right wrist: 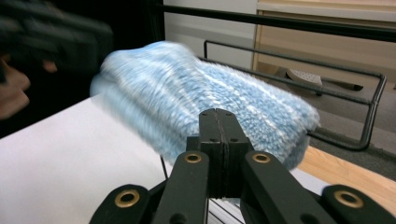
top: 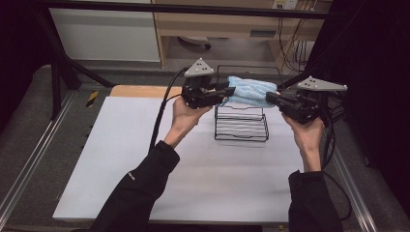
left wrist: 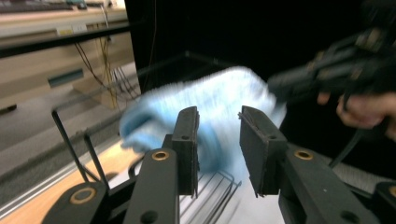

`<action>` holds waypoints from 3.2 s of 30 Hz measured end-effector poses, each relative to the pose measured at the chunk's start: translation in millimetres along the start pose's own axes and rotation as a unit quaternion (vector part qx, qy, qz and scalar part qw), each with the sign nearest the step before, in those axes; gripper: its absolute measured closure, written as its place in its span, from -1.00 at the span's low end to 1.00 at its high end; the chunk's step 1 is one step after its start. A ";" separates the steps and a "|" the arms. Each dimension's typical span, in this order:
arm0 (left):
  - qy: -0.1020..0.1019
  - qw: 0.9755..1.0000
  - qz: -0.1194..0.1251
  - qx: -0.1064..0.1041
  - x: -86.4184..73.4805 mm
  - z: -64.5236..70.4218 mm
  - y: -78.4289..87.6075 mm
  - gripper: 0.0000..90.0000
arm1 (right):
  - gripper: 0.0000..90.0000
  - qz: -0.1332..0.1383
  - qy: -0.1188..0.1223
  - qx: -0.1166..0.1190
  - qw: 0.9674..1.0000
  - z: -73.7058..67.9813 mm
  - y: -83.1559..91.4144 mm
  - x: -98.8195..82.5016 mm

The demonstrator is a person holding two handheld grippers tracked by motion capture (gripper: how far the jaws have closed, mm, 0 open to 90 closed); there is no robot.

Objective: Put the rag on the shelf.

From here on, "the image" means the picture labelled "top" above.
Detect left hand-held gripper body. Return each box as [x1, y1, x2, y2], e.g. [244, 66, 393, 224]
[181, 57, 226, 109]

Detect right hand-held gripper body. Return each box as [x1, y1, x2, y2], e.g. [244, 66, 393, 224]
[278, 75, 349, 126]

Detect blue striped towel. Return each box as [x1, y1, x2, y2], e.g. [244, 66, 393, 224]
[220, 75, 278, 109]

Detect black wire rack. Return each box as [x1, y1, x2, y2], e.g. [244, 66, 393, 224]
[214, 64, 285, 143]

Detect person's right hand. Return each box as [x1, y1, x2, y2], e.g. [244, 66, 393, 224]
[281, 112, 326, 153]

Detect person's left hand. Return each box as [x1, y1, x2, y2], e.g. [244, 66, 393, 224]
[171, 96, 214, 133]

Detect black metal stand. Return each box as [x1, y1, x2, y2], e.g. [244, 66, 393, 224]
[275, 18, 368, 127]
[34, 9, 116, 121]

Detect office chair base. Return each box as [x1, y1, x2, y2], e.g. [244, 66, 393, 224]
[178, 36, 213, 50]

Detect wooden office desk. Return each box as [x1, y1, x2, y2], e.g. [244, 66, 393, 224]
[151, 0, 333, 69]

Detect dark curtain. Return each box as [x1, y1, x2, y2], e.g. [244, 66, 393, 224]
[0, 0, 44, 133]
[332, 0, 410, 223]

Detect white table mat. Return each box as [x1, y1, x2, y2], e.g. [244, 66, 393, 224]
[52, 96, 306, 225]

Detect yellow black floor tape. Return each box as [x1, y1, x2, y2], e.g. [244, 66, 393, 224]
[85, 90, 100, 108]

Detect white cabinet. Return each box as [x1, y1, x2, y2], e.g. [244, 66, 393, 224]
[49, 8, 161, 63]

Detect black floor cables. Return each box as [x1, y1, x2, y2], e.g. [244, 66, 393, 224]
[322, 81, 349, 168]

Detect left hand-held gripper cable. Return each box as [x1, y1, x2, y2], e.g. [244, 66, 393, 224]
[148, 66, 191, 153]

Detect hand-held gripper cable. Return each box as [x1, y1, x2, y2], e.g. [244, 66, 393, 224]
[320, 105, 353, 222]
[148, 66, 191, 153]

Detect hanging black cables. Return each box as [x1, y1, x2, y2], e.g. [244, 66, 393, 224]
[278, 17, 311, 73]

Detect wall power outlet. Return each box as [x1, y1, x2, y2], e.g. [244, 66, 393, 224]
[272, 0, 299, 10]

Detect right hand-held gripper cable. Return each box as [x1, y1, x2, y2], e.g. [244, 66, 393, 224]
[320, 105, 353, 222]

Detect aluminium rail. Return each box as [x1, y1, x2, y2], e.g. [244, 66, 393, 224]
[0, 91, 77, 220]
[325, 141, 379, 232]

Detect black horizontal frame bar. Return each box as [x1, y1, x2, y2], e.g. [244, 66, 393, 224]
[32, 0, 349, 20]

